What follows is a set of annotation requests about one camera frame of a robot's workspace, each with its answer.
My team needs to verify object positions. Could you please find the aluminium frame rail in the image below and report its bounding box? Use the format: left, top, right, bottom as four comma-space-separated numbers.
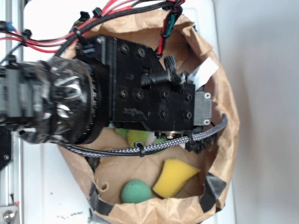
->
0, 0, 25, 224

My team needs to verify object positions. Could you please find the green plush frog toy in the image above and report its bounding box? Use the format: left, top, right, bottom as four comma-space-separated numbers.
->
114, 128, 167, 157

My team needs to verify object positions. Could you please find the brown paper lined box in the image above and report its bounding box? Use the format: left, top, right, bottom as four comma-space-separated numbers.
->
58, 10, 240, 224

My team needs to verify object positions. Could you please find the black tape wrapped robot arm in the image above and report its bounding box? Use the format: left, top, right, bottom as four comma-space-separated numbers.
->
0, 35, 212, 145

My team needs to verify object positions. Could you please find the yellow sponge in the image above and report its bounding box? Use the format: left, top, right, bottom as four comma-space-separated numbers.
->
152, 159, 201, 198

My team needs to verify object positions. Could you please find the grey braided cable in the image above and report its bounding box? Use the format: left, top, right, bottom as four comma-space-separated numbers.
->
59, 113, 228, 158

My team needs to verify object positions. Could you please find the green knitted ball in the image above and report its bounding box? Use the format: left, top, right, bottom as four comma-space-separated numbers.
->
121, 180, 152, 203

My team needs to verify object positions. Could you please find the red and black wire bundle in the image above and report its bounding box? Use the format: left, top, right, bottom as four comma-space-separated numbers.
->
0, 0, 187, 61

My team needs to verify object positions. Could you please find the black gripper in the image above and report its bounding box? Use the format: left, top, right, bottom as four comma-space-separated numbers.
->
76, 35, 219, 133

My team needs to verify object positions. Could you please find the black mounting bracket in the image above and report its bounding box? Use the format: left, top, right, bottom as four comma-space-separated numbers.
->
0, 127, 12, 170

